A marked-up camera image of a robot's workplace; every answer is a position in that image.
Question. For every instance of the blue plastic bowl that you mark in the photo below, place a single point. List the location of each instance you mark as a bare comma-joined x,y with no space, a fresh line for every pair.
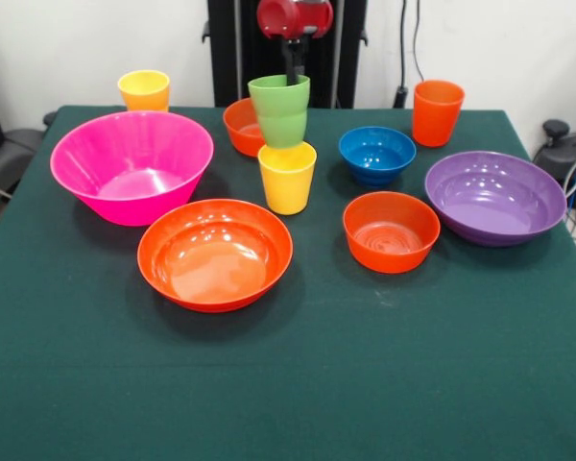
365,168

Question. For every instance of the dark green tablecloth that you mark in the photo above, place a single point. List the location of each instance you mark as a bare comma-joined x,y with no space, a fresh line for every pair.
288,374

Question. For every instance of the purple plastic bowl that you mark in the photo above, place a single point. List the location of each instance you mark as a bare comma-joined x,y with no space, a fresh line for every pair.
494,211

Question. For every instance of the large pink plastic bowl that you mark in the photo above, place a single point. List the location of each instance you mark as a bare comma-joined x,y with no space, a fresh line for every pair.
96,144

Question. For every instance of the large orange plastic bowl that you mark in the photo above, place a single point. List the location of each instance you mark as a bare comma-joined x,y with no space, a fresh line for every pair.
211,269

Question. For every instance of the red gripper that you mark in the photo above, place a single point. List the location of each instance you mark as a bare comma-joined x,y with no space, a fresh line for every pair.
288,16

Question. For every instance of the yellow plastic cup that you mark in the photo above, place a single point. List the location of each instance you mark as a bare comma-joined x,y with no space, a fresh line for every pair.
288,187
144,84

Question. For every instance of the black stand base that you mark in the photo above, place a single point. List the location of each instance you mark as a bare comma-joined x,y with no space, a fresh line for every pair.
14,153
554,158

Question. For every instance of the green plastic cup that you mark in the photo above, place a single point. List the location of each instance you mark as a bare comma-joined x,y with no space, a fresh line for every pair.
280,120

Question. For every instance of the small orange plastic bowl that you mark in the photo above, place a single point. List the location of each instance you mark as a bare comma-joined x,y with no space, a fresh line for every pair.
240,134
389,259

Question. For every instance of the light orange plastic cup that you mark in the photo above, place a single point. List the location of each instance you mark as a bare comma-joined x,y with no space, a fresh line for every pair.
146,104

